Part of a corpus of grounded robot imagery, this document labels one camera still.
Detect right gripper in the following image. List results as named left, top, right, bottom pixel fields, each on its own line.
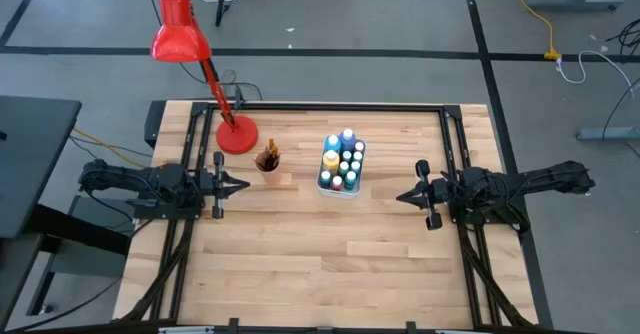
left=395, top=159, right=455, bottom=232

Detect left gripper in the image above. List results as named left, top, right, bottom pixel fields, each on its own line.
left=195, top=150, right=251, bottom=220

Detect large purple paint bottle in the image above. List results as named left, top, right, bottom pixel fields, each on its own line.
left=339, top=127, right=358, bottom=151

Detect large yellow paint bottle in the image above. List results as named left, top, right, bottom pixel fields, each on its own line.
left=321, top=149, right=341, bottom=174

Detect large light blue paint bottle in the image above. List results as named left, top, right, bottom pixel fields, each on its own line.
left=323, top=133, right=343, bottom=156

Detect orange cup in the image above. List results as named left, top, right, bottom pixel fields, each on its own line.
left=253, top=151, right=283, bottom=187

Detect white plastic bin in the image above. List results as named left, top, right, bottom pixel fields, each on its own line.
left=316, top=133, right=368, bottom=201

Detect red desk lamp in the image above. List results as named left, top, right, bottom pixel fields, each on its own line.
left=150, top=0, right=260, bottom=156

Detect black desk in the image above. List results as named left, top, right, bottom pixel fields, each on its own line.
left=0, top=94, right=139, bottom=328

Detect yellow floor wire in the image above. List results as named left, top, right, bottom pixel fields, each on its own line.
left=72, top=127, right=147, bottom=169

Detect black aluminium table frame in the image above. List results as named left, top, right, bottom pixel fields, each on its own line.
left=113, top=98, right=555, bottom=334

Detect yellow extension cord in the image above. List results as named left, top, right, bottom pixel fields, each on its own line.
left=516, top=0, right=562, bottom=61

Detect white floor cable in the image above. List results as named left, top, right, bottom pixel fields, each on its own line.
left=554, top=48, right=637, bottom=101

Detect black floor cables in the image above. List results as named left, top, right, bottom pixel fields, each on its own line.
left=602, top=17, right=640, bottom=143

